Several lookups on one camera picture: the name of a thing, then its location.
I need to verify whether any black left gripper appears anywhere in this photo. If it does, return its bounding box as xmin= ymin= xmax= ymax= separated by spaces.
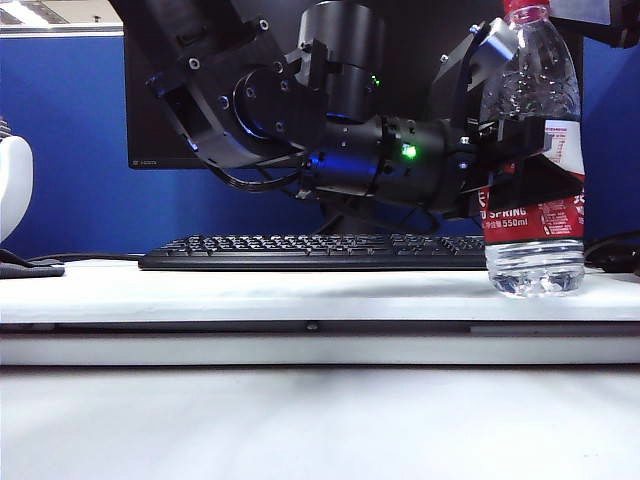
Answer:
xmin=442 ymin=119 xmax=576 ymax=221

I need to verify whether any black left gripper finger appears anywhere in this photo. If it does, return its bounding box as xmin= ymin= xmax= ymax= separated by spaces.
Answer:
xmin=549 ymin=0 xmax=640 ymax=49

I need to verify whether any clear plastic water bottle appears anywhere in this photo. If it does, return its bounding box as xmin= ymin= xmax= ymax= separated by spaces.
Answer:
xmin=478 ymin=0 xmax=587 ymax=300

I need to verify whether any black monitor stand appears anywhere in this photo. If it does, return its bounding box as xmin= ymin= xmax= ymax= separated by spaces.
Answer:
xmin=318 ymin=202 xmax=381 ymax=236

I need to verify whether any black computer keyboard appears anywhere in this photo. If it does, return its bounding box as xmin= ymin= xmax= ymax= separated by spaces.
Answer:
xmin=138 ymin=233 xmax=489 ymax=273

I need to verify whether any black computer monitor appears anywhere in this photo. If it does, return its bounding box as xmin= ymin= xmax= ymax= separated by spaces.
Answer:
xmin=124 ymin=0 xmax=584 ymax=171

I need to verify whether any white rounded plastic housing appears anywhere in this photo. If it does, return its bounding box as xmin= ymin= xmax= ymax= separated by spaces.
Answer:
xmin=0 ymin=134 xmax=34 ymax=244

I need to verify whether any dark grey cloth pad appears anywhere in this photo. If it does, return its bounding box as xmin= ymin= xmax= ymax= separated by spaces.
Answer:
xmin=0 ymin=248 xmax=66 ymax=280

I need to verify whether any black cable bundle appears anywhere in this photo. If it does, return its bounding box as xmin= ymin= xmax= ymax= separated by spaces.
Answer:
xmin=583 ymin=230 xmax=640 ymax=279

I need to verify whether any black keyboard cable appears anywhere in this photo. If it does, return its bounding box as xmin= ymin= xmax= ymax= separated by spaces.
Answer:
xmin=27 ymin=253 xmax=146 ymax=265

